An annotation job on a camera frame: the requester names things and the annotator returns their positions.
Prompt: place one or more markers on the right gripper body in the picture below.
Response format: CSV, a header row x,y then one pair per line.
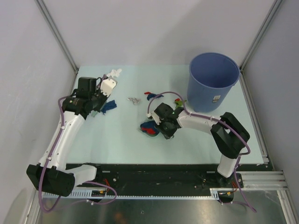
x,y
165,129

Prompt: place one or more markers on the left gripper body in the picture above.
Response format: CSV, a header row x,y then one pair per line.
x,y
98,99

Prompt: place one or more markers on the green hand brush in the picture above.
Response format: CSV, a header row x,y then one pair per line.
x,y
94,113

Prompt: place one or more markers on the green dustpan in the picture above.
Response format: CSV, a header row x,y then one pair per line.
x,y
151,133

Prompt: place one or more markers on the green and red scrap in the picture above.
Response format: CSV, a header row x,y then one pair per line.
x,y
179,103

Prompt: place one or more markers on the blue and red scrap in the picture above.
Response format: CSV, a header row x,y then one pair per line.
x,y
149,95

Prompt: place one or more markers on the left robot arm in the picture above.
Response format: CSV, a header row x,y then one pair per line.
x,y
50,174

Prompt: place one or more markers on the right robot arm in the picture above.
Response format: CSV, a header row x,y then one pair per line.
x,y
228,133

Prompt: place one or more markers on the dark blue paper scrap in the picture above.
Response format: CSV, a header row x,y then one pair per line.
x,y
108,106

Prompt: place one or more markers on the white paper scrap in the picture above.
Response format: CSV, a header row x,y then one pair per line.
x,y
114,73

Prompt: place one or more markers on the silver foil paper scrap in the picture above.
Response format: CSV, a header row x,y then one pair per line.
x,y
135,101

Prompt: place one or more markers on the blue plastic bucket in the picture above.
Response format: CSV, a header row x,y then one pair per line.
x,y
211,77

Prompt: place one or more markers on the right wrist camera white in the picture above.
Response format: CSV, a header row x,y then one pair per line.
x,y
154,116

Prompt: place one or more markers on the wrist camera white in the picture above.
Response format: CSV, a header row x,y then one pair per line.
x,y
107,86
154,116

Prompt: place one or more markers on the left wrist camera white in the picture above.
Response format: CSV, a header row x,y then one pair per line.
x,y
107,86

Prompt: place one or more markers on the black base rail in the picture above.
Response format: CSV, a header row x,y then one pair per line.
x,y
164,180

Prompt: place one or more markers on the right aluminium frame post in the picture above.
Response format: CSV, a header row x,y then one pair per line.
x,y
261,32

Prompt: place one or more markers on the aluminium frame post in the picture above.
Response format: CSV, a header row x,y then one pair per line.
x,y
56,33
261,32

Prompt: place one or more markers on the grey cable duct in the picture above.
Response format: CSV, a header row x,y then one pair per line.
x,y
100,193

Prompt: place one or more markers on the left aluminium frame post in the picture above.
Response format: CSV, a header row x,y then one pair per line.
x,y
56,33

